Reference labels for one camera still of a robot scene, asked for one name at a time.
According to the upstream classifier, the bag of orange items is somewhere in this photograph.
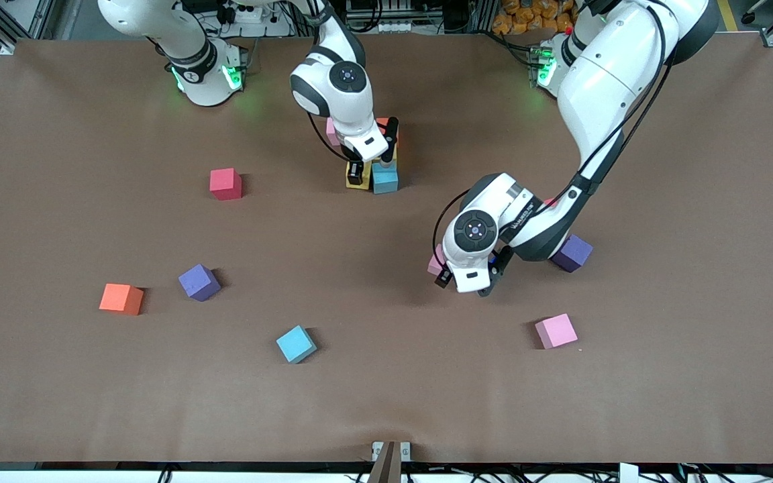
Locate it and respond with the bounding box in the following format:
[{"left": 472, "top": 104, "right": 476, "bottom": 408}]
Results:
[{"left": 492, "top": 0, "right": 578, "bottom": 36}]

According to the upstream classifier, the metal equipment rack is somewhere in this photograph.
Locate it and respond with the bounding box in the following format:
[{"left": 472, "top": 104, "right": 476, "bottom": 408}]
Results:
[{"left": 345, "top": 0, "right": 415, "bottom": 34}]

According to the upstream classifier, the blue foam cube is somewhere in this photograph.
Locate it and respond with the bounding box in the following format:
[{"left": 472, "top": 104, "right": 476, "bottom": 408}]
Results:
[
  {"left": 372, "top": 163, "right": 400, "bottom": 195},
  {"left": 276, "top": 325, "right": 318, "bottom": 364}
]

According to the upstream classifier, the white table edge rail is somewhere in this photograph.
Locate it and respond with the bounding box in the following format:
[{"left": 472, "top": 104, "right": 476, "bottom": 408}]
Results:
[{"left": 0, "top": 462, "right": 773, "bottom": 483}]

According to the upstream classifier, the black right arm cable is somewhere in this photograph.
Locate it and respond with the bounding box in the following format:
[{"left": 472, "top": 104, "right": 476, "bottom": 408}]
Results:
[{"left": 307, "top": 111, "right": 355, "bottom": 164}]

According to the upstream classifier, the purple foam cube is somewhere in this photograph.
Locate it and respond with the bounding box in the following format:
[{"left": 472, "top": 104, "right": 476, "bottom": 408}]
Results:
[
  {"left": 178, "top": 264, "right": 221, "bottom": 302},
  {"left": 551, "top": 235, "right": 595, "bottom": 273}
]

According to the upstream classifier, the grey camera support post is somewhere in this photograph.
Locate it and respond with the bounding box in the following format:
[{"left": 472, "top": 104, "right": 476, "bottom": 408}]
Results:
[{"left": 367, "top": 441, "right": 403, "bottom": 483}]

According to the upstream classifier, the white power strip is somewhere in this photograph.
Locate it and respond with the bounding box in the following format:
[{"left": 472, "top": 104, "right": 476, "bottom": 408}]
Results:
[{"left": 215, "top": 0, "right": 274, "bottom": 25}]

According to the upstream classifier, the brown paper table cover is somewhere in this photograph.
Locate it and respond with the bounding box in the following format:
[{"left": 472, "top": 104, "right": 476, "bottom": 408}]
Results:
[{"left": 0, "top": 32, "right": 773, "bottom": 465}]

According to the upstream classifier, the small metal bracket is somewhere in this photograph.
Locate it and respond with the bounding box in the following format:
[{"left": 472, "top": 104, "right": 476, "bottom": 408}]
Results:
[{"left": 372, "top": 441, "right": 412, "bottom": 462}]

